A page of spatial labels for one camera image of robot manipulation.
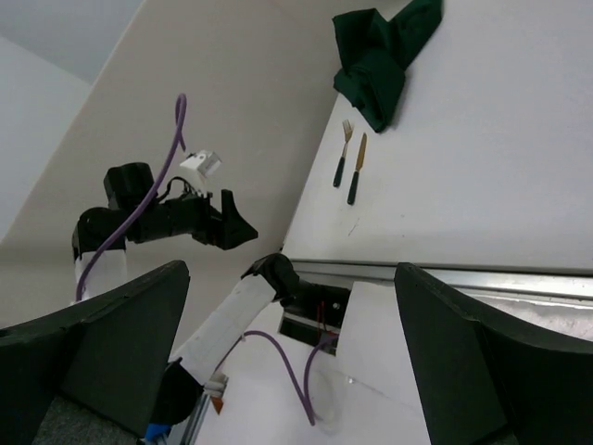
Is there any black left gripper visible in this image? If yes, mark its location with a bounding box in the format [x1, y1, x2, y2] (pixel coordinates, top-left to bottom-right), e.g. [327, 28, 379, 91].
[126, 177, 258, 249]

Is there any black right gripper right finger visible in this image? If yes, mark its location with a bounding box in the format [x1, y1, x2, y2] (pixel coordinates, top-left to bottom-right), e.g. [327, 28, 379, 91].
[394, 263, 592, 444]

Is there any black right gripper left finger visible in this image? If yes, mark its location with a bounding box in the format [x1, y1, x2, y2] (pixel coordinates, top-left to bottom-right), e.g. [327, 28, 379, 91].
[1, 261, 190, 444]

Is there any gold knife green handle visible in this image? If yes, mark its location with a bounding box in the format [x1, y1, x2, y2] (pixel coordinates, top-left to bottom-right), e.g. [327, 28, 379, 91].
[347, 133, 368, 206]

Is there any dark green cloth placemat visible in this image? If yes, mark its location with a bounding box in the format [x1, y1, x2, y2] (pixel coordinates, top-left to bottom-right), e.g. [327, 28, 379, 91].
[333, 0, 443, 133]

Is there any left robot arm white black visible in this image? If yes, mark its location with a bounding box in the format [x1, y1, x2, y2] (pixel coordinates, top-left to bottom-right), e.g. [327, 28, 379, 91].
[72, 156, 299, 390]

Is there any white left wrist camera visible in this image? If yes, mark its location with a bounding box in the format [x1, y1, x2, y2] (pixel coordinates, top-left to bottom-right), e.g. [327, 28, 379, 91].
[180, 150, 221, 178]

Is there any aluminium front table rail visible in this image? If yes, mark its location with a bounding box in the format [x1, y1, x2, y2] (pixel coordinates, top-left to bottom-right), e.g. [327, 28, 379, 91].
[293, 261, 592, 301]

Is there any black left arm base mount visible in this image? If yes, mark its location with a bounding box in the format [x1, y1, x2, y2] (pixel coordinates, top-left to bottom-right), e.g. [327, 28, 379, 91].
[278, 282, 351, 355]

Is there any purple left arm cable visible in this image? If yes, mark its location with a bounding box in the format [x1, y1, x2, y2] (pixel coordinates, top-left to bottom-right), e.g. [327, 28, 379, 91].
[76, 94, 188, 302]

